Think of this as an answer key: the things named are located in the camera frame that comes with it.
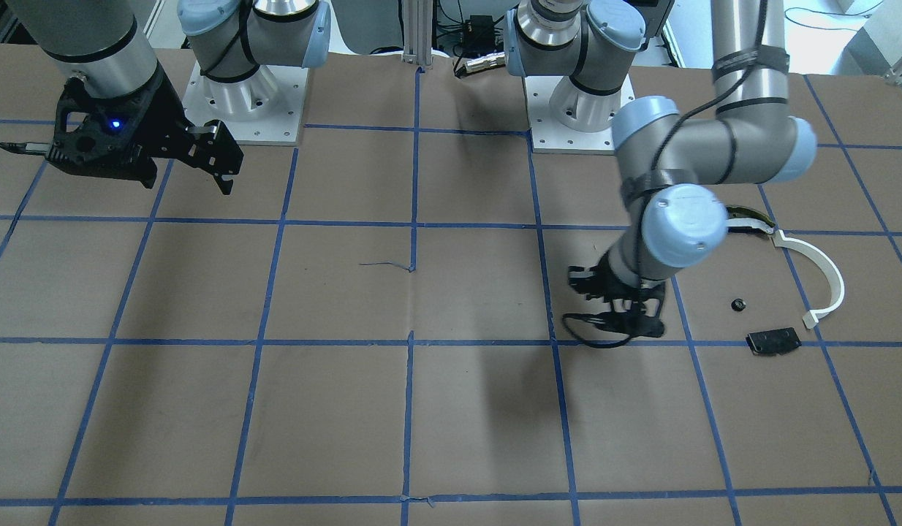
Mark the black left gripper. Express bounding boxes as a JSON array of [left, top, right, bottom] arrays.
[[566, 253, 668, 340]]

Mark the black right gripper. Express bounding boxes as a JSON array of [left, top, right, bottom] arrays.
[[46, 66, 244, 196]]

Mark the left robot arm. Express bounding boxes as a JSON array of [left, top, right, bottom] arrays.
[[504, 1, 816, 343]]

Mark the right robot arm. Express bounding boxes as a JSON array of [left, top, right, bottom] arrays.
[[0, 1, 332, 194]]

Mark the dark green brake shoe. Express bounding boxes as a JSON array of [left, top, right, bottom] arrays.
[[725, 205, 776, 236]]

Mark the black flat plastic part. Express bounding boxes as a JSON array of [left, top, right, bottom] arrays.
[[745, 327, 801, 357]]

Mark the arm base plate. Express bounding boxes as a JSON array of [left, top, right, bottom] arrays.
[[183, 64, 311, 146], [523, 76, 635, 156]]

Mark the white curved plastic bracket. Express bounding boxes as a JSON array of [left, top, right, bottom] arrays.
[[771, 229, 846, 329]]

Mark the aluminium frame post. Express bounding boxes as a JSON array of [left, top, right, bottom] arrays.
[[398, 0, 436, 71]]

